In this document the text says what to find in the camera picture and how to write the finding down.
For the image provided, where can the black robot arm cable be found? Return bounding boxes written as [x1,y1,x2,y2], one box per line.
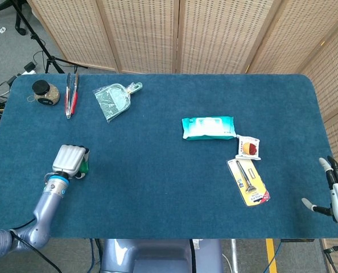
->
[9,218,63,273]

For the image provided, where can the black tripod stand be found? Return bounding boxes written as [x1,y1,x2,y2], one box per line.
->
[11,0,88,74]

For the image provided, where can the teal wet wipes pack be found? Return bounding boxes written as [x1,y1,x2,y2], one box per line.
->
[182,115,237,141]

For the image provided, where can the white snack packet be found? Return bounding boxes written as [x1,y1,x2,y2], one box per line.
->
[235,134,262,161]

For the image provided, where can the black office chair base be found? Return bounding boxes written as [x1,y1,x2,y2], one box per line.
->
[0,0,29,36]

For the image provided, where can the woven wooden folding screen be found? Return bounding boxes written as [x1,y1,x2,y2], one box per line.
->
[26,0,338,273]

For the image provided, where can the metal table leg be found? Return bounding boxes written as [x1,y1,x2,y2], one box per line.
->
[230,238,240,273]

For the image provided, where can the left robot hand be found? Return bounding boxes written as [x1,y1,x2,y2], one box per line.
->
[51,144,90,179]

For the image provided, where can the blue table mat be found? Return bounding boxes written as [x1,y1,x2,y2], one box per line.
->
[0,73,338,239]

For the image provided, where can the bagged mint green dustpan set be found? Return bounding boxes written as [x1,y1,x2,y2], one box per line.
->
[93,81,143,123]

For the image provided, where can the black power adapter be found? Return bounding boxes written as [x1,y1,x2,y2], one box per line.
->
[23,61,38,75]

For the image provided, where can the red-handled metal tongs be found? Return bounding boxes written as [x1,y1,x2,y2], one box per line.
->
[65,72,80,119]

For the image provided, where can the glass jar with black lid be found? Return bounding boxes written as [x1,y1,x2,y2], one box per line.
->
[26,80,61,106]

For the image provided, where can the razor on yellow card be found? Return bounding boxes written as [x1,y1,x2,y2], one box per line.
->
[227,158,271,208]

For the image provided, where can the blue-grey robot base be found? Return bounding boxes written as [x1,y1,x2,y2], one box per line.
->
[100,238,224,273]

